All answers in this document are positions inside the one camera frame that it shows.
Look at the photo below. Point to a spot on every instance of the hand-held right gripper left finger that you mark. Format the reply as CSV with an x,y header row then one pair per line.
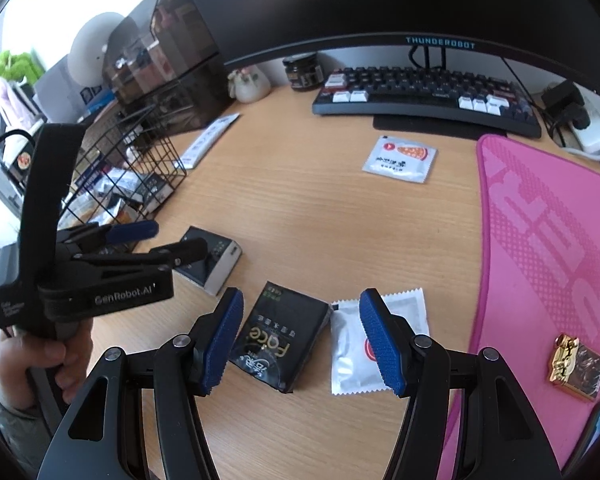
x,y
225,340

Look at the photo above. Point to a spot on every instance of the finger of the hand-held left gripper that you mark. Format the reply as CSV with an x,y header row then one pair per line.
x,y
130,231
180,254

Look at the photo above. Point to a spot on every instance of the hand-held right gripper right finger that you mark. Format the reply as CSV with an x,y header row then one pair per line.
x,y
380,340

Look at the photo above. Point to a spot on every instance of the white sachet with red circle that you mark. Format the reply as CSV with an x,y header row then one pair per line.
x,y
350,355

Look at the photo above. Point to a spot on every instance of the black sachet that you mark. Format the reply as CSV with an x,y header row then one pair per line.
x,y
275,340

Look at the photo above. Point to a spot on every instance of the person's left forearm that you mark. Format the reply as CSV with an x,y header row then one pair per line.
x,y
10,410

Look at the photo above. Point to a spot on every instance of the person's left hand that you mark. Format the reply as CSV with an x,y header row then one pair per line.
x,y
40,355

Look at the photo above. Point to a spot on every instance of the long white sachet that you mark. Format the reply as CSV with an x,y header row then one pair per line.
x,y
210,141

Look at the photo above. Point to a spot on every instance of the pink mouse mat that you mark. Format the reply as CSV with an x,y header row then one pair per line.
x,y
530,260

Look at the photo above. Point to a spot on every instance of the white pizza print sachet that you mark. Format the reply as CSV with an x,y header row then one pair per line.
x,y
400,159

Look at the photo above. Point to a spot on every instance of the dark acrylic storage box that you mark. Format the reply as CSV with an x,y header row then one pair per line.
x,y
175,50

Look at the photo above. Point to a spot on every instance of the white round lamp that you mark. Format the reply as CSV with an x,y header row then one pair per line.
x,y
92,45

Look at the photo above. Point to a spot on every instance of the gold wrapped candy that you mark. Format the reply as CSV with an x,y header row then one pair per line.
x,y
577,367

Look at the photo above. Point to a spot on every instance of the green plant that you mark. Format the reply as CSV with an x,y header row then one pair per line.
x,y
15,65

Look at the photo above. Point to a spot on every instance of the dark glass jar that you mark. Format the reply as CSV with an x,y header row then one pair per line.
x,y
303,72

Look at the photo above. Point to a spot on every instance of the dark keyboard with white keys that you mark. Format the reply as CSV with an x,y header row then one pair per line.
x,y
420,105

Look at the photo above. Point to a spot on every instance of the white power strip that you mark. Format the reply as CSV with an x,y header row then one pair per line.
x,y
595,132

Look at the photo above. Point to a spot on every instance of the black power adapter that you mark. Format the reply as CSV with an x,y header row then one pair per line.
x,y
562,100

